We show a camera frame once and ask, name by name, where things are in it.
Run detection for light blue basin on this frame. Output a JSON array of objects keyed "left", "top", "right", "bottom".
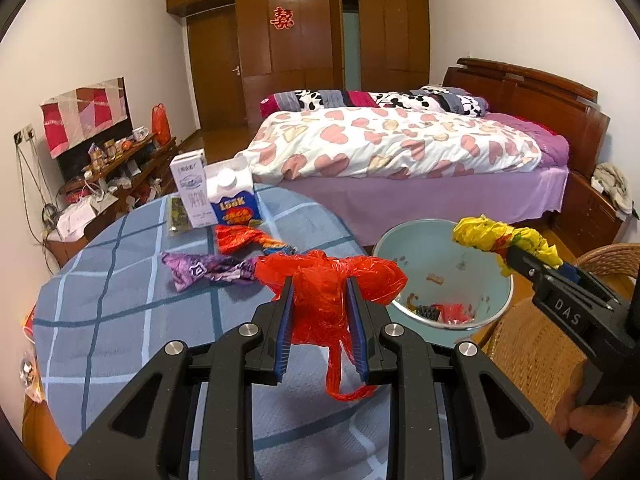
[{"left": 372, "top": 218, "right": 515, "bottom": 331}]

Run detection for wooden door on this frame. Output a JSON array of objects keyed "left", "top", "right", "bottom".
[{"left": 187, "top": 5, "right": 247, "bottom": 131}]

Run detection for red orange crumpled wrapper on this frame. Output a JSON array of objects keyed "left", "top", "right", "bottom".
[{"left": 214, "top": 224, "right": 299, "bottom": 257}]

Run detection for wooden bed headboard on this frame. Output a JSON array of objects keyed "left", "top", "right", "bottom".
[{"left": 442, "top": 57, "right": 612, "bottom": 186}]

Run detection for wooden wardrobe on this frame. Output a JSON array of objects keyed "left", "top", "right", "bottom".
[{"left": 166, "top": 0, "right": 432, "bottom": 134}]

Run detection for purple crumpled wrapper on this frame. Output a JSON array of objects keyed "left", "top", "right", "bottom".
[{"left": 161, "top": 251, "right": 261, "bottom": 292}]

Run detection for group of jars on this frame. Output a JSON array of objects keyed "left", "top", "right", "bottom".
[{"left": 87, "top": 137, "right": 136, "bottom": 167}]

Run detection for grey white cloth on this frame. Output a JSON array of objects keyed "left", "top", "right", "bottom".
[{"left": 591, "top": 162, "right": 635, "bottom": 219}]

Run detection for dark green packet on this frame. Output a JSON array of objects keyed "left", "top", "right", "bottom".
[{"left": 166, "top": 195, "right": 194, "bottom": 237}]

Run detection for blue milk carton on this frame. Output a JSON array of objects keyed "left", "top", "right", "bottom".
[{"left": 205, "top": 154, "right": 264, "bottom": 229}]

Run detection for black television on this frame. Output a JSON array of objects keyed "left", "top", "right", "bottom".
[{"left": 55, "top": 110, "right": 135, "bottom": 182}]

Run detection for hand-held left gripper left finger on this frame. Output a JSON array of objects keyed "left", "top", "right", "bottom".
[{"left": 56, "top": 275, "right": 296, "bottom": 480}]

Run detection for orange plastic bag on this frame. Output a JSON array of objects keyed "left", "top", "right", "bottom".
[{"left": 151, "top": 103, "right": 172, "bottom": 146}]

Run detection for white papers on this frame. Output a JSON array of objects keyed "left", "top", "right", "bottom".
[{"left": 55, "top": 195, "right": 99, "bottom": 239}]

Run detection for red paper decoration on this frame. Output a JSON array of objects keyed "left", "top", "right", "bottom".
[{"left": 270, "top": 6, "right": 296, "bottom": 31}]

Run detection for bed with heart quilt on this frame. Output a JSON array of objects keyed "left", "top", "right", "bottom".
[{"left": 280, "top": 112, "right": 571, "bottom": 249}]

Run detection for person's right hand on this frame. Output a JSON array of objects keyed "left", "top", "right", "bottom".
[{"left": 567, "top": 400, "right": 639, "bottom": 476}]

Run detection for wooden television cabinet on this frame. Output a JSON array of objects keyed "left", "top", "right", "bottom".
[{"left": 45, "top": 135, "right": 183, "bottom": 269}]

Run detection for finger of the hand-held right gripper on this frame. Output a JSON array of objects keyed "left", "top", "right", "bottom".
[
  {"left": 552, "top": 264, "right": 624, "bottom": 311},
  {"left": 500, "top": 247, "right": 602, "bottom": 344}
]

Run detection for hanging cables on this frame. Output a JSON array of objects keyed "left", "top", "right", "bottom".
[{"left": 17, "top": 140, "right": 66, "bottom": 242}]

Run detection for red plastic bag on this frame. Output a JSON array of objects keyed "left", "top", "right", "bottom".
[{"left": 252, "top": 249, "right": 408, "bottom": 403}]

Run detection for white milk carton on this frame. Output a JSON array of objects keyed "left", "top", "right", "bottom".
[{"left": 169, "top": 150, "right": 217, "bottom": 229}]

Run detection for wicker chair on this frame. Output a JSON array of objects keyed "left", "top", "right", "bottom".
[{"left": 485, "top": 242, "right": 640, "bottom": 441}]

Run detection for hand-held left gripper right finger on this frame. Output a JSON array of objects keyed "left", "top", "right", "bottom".
[{"left": 345, "top": 277, "right": 586, "bottom": 480}]

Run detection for cow print striped blanket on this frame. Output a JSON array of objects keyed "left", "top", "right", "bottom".
[{"left": 260, "top": 86, "right": 491, "bottom": 119}]

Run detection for television with patchwork cover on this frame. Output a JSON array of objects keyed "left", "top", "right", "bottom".
[{"left": 40, "top": 77, "right": 128, "bottom": 160}]

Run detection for wooden nightstand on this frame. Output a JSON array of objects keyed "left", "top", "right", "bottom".
[{"left": 562, "top": 170, "right": 633, "bottom": 259}]

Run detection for yellow wrapper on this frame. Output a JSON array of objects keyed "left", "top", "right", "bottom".
[{"left": 452, "top": 214, "right": 565, "bottom": 279}]

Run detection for crumpled plastic bag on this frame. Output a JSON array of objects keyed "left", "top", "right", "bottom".
[{"left": 19, "top": 352, "right": 47, "bottom": 404}]

